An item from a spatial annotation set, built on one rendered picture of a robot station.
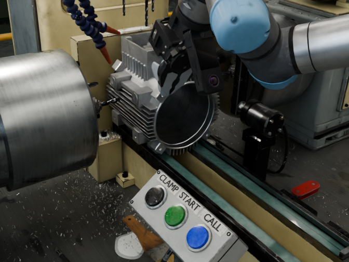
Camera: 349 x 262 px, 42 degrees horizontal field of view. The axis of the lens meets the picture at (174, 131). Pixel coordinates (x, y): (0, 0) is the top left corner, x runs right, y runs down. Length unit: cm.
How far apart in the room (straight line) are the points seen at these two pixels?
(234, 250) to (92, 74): 62
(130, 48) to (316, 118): 56
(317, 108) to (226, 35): 72
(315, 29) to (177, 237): 35
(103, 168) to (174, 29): 44
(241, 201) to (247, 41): 43
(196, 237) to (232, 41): 26
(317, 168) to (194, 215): 71
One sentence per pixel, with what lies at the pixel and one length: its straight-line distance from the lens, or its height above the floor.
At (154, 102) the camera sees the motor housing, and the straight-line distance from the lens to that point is 95.
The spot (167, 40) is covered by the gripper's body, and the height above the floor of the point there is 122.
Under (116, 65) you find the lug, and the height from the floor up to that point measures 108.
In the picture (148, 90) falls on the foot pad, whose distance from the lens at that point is 95.
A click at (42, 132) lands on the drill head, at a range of 82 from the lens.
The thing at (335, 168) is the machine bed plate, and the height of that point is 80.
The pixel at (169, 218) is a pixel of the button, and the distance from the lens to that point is 62.
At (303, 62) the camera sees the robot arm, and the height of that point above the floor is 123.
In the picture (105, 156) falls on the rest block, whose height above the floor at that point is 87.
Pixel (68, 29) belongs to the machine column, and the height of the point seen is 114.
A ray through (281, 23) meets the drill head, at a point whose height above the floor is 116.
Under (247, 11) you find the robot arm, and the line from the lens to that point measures 60.
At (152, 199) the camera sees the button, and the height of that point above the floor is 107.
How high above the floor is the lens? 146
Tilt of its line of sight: 29 degrees down
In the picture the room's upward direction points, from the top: 2 degrees clockwise
